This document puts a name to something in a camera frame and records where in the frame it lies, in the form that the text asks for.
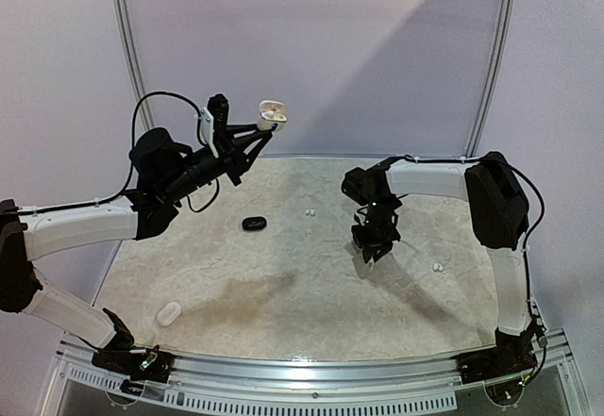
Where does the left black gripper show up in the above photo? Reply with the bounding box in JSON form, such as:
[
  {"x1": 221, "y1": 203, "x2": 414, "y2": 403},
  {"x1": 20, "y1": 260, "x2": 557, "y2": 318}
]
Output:
[{"x1": 161, "y1": 123, "x2": 272, "y2": 204}]

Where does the small white case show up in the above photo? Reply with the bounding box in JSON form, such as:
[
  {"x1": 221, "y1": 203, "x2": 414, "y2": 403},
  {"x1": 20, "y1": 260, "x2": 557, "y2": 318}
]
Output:
[{"x1": 257, "y1": 100, "x2": 287, "y2": 132}]

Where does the black oval charging case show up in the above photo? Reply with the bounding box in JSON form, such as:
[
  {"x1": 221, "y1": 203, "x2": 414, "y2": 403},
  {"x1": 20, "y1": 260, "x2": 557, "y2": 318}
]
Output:
[{"x1": 242, "y1": 216, "x2": 267, "y2": 232}]

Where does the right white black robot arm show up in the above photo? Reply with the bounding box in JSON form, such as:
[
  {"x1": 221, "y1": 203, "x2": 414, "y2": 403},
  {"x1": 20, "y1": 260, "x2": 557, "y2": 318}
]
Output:
[{"x1": 341, "y1": 152, "x2": 543, "y2": 374}]

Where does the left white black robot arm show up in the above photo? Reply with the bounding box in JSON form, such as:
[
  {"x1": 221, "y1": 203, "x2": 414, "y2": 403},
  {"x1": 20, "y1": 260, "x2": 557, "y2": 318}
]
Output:
[{"x1": 1, "y1": 125, "x2": 278, "y2": 373}]

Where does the white oval closed case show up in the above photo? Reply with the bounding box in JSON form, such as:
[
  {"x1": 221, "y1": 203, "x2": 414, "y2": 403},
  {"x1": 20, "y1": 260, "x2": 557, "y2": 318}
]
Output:
[{"x1": 156, "y1": 301, "x2": 182, "y2": 327}]

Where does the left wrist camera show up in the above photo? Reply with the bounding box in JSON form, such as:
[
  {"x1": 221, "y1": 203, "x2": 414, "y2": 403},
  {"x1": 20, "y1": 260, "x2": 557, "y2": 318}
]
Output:
[{"x1": 196, "y1": 93, "x2": 229, "y2": 158}]

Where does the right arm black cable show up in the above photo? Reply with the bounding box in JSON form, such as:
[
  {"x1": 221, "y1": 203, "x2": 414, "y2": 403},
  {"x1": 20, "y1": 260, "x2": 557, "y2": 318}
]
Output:
[{"x1": 353, "y1": 154, "x2": 548, "y2": 341}]

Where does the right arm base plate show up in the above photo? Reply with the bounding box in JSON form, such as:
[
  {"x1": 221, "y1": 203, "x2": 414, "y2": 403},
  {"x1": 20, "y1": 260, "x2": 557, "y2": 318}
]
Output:
[{"x1": 454, "y1": 347, "x2": 537, "y2": 384}]

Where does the aluminium front rail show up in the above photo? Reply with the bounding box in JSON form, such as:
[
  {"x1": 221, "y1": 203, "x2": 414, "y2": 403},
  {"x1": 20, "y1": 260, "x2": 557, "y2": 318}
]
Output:
[{"x1": 48, "y1": 330, "x2": 582, "y2": 398}]

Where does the left aluminium frame post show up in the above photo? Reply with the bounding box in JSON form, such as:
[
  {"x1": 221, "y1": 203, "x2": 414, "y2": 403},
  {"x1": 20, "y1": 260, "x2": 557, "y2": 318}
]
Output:
[{"x1": 112, "y1": 0, "x2": 146, "y2": 100}]

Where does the aluminium frame post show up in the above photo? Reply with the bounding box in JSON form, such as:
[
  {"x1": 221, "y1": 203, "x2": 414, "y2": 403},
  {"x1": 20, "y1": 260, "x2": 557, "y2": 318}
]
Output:
[
  {"x1": 112, "y1": 0, "x2": 146, "y2": 100},
  {"x1": 464, "y1": 0, "x2": 514, "y2": 157}
]

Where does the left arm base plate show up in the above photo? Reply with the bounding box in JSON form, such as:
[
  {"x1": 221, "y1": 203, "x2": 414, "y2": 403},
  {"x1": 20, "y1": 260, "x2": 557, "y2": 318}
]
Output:
[{"x1": 92, "y1": 345, "x2": 176, "y2": 383}]

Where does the white slotted cable duct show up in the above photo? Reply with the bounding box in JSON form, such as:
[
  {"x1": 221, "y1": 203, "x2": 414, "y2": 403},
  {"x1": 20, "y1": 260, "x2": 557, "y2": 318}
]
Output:
[{"x1": 57, "y1": 366, "x2": 459, "y2": 415}]

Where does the right aluminium frame post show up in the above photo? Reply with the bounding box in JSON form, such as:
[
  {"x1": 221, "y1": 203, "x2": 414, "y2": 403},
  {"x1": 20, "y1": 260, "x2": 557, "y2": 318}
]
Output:
[{"x1": 464, "y1": 0, "x2": 514, "y2": 157}]

